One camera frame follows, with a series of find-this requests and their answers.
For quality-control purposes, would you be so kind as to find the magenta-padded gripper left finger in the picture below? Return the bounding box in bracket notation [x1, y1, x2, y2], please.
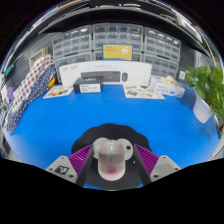
[45, 143, 95, 188]

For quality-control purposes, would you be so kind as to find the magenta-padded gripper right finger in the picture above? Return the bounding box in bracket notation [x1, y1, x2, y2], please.
[133, 143, 183, 186]

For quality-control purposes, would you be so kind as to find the pink computer mouse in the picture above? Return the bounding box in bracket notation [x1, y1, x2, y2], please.
[97, 139, 126, 182]

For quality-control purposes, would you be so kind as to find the black cartoon-eyed mouse pad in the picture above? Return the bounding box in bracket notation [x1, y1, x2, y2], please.
[70, 123, 152, 190]

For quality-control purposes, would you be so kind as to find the small colourful sticker sheet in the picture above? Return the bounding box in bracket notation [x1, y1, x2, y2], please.
[42, 85, 74, 100]

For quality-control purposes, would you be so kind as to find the large colourful sticker sheet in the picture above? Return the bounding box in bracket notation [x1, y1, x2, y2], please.
[123, 84, 166, 100]

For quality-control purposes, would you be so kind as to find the white and blue glove box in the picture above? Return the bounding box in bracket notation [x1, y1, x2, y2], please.
[148, 75, 186, 98]

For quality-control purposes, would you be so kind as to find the polka dot fabric bundle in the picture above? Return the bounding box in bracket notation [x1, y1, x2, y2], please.
[1, 54, 58, 135]

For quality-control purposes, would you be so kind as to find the small black box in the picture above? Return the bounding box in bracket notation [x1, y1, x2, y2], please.
[72, 76, 104, 94]

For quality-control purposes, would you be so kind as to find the green plant in white pot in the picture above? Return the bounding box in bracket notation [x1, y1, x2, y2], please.
[184, 64, 224, 134]

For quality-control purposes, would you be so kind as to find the long white keyboard box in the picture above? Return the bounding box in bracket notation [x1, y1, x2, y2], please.
[58, 60, 153, 88]

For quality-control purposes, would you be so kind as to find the white wicker basket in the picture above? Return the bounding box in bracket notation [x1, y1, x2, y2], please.
[28, 47, 50, 69]

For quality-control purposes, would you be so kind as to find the yellow product box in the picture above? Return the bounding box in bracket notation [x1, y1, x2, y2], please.
[102, 43, 134, 62]

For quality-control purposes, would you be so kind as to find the dark wall shelf unit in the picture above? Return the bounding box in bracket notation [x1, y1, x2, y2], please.
[19, 0, 214, 41]

